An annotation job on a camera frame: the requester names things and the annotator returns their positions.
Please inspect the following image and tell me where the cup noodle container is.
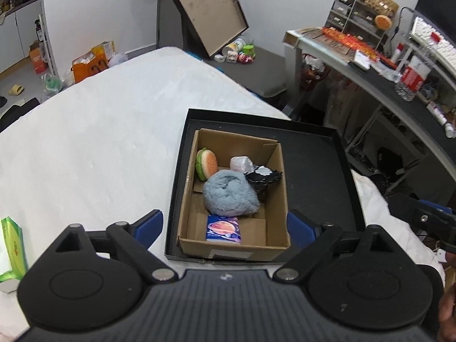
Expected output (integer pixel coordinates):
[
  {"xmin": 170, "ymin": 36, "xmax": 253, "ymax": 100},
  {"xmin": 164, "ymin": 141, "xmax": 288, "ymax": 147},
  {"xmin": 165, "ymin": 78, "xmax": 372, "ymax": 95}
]
[{"xmin": 224, "ymin": 37, "xmax": 247, "ymax": 53}]

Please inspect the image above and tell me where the white pink packet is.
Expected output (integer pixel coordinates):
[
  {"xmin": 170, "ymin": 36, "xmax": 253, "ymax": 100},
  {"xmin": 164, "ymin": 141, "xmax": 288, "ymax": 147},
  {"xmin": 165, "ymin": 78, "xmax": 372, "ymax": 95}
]
[{"xmin": 229, "ymin": 156, "xmax": 255, "ymax": 175}]

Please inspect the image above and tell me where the clear plastic bag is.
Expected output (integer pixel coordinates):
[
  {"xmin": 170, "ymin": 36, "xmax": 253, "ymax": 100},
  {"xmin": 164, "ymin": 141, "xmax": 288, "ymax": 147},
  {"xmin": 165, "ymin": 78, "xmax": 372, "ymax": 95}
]
[{"xmin": 40, "ymin": 72, "xmax": 65, "ymax": 97}]

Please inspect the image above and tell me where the fluffy light blue plush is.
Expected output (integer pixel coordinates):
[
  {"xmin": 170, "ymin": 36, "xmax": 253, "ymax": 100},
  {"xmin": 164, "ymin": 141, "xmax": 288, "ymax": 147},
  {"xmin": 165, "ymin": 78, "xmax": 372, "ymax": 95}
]
[{"xmin": 202, "ymin": 170, "xmax": 260, "ymax": 217}]

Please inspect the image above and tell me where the red label water bottle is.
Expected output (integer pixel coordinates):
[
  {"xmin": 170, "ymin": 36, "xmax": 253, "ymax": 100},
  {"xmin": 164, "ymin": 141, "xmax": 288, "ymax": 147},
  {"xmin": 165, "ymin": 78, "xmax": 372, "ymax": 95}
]
[{"xmin": 395, "ymin": 46, "xmax": 436, "ymax": 102}]

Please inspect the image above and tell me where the black cloth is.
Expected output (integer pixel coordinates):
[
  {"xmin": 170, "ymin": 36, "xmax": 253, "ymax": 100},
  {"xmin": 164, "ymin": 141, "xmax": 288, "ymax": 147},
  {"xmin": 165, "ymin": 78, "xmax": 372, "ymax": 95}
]
[{"xmin": 0, "ymin": 97, "xmax": 40, "ymax": 133}]

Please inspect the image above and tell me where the spray bottle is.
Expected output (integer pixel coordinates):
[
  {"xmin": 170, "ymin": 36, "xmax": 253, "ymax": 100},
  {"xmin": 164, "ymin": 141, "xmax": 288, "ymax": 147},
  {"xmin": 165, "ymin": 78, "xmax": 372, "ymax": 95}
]
[{"xmin": 33, "ymin": 19, "xmax": 46, "ymax": 44}]

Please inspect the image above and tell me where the red basket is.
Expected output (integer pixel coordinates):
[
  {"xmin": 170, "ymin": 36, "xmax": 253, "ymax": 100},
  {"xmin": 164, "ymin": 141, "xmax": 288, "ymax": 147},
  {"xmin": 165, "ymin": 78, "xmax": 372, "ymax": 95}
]
[{"xmin": 300, "ymin": 54, "xmax": 331, "ymax": 92}]

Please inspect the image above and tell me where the white tube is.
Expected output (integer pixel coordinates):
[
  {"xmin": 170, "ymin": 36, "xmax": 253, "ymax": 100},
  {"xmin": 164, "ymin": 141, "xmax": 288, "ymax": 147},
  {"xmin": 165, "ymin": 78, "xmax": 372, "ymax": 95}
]
[{"xmin": 427, "ymin": 101, "xmax": 448, "ymax": 126}]

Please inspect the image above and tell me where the orange paper bag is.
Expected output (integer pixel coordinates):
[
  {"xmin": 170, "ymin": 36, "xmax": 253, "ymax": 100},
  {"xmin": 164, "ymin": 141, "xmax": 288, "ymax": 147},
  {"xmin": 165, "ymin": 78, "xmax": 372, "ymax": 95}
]
[{"xmin": 70, "ymin": 40, "xmax": 117, "ymax": 83}]

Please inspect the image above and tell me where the large flat cardboard lid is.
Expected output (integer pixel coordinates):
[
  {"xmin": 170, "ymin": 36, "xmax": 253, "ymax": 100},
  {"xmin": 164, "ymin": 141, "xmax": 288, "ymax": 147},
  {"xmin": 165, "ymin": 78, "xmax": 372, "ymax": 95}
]
[{"xmin": 160, "ymin": 0, "xmax": 249, "ymax": 58}]

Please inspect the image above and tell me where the burger toy with bun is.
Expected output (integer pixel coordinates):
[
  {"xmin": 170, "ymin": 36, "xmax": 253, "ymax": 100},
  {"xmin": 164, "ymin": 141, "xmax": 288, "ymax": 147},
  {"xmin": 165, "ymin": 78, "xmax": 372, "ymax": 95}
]
[{"xmin": 374, "ymin": 14, "xmax": 393, "ymax": 31}]

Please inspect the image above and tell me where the orange carton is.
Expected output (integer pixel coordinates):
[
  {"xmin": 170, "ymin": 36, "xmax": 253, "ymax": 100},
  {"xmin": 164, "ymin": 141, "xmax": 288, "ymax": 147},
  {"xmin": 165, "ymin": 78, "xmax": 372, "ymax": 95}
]
[{"xmin": 29, "ymin": 42, "xmax": 48, "ymax": 76}]

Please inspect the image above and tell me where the grey drawer organizer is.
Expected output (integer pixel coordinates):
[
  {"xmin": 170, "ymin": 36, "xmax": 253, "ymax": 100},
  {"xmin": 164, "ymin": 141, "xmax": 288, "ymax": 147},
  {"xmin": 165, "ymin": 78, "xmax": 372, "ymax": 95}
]
[{"xmin": 325, "ymin": 0, "xmax": 390, "ymax": 42}]

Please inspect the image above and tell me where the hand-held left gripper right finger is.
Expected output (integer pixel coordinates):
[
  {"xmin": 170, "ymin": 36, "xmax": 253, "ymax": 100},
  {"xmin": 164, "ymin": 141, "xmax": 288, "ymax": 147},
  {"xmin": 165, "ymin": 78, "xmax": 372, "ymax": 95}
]
[{"xmin": 274, "ymin": 210, "xmax": 404, "ymax": 283}]

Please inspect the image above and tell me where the black shallow tray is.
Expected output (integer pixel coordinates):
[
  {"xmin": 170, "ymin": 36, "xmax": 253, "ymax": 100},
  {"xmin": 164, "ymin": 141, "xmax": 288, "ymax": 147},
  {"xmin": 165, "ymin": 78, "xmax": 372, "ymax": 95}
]
[{"xmin": 164, "ymin": 108, "xmax": 367, "ymax": 265}]

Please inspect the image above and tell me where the green tissue box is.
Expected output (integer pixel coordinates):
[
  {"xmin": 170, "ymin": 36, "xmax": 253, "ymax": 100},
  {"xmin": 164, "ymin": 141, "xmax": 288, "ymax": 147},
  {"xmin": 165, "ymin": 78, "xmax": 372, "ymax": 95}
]
[{"xmin": 0, "ymin": 216, "xmax": 29, "ymax": 283}]

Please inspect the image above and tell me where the beige tote bag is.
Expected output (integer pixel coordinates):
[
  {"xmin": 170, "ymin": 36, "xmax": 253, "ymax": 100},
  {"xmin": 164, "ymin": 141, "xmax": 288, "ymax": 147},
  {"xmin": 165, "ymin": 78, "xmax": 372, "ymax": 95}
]
[{"xmin": 327, "ymin": 78, "xmax": 372, "ymax": 140}]

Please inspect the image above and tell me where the person's right hand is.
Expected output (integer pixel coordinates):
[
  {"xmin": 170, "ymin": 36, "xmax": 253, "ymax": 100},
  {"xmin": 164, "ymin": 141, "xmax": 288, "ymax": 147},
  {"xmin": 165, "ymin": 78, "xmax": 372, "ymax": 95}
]
[{"xmin": 438, "ymin": 287, "xmax": 456, "ymax": 342}]

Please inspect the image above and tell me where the burger plush toy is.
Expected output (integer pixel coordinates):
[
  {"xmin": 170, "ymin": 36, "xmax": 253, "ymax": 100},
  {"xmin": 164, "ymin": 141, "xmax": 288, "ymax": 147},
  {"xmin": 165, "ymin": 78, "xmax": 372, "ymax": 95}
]
[{"xmin": 196, "ymin": 147, "xmax": 218, "ymax": 181}]

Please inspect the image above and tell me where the small white toy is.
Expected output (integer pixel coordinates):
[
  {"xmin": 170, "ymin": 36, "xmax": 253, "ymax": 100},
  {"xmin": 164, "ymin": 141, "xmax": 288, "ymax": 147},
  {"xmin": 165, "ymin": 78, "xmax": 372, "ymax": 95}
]
[{"xmin": 214, "ymin": 51, "xmax": 238, "ymax": 64}]

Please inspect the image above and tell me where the woven basket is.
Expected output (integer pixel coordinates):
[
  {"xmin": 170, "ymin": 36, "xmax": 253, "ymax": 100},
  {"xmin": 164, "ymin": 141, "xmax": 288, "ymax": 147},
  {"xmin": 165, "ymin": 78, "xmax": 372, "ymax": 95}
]
[{"xmin": 365, "ymin": 0, "xmax": 400, "ymax": 17}]

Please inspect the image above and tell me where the blue tissue pack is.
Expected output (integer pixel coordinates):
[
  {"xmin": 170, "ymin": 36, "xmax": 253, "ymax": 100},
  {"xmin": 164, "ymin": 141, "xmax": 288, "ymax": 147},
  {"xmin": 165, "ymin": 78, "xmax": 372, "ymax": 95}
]
[{"xmin": 205, "ymin": 214, "xmax": 242, "ymax": 245}]

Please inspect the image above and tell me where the brown cardboard box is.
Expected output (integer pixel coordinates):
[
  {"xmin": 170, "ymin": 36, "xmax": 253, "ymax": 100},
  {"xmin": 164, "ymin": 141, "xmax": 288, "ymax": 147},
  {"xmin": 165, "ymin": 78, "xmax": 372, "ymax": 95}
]
[{"xmin": 178, "ymin": 128, "xmax": 292, "ymax": 261}]

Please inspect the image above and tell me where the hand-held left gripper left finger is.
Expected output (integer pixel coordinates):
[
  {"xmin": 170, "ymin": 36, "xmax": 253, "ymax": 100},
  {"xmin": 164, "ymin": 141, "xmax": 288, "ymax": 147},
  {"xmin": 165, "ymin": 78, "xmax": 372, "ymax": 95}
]
[{"xmin": 53, "ymin": 209, "xmax": 179, "ymax": 286}]

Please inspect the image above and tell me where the green and pink toy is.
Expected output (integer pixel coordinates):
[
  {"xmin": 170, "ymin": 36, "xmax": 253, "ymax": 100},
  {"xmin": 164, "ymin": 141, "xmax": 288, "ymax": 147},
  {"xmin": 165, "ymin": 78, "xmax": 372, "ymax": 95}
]
[{"xmin": 237, "ymin": 44, "xmax": 256, "ymax": 64}]

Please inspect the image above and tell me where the white keyboard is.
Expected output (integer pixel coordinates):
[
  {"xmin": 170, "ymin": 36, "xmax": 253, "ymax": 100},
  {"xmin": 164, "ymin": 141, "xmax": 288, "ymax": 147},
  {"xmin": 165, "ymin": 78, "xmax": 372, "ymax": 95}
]
[{"xmin": 409, "ymin": 16, "xmax": 456, "ymax": 69}]

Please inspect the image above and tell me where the row of red packets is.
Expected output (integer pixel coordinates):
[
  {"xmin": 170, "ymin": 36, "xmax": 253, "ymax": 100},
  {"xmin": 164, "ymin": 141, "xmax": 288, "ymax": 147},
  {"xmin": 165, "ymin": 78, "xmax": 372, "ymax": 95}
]
[{"xmin": 321, "ymin": 26, "xmax": 397, "ymax": 71}]

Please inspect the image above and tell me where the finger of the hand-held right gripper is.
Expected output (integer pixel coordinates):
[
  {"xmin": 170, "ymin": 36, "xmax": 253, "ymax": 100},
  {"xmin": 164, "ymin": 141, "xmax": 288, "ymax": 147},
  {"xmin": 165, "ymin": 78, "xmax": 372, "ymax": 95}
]
[{"xmin": 388, "ymin": 194, "xmax": 456, "ymax": 237}]

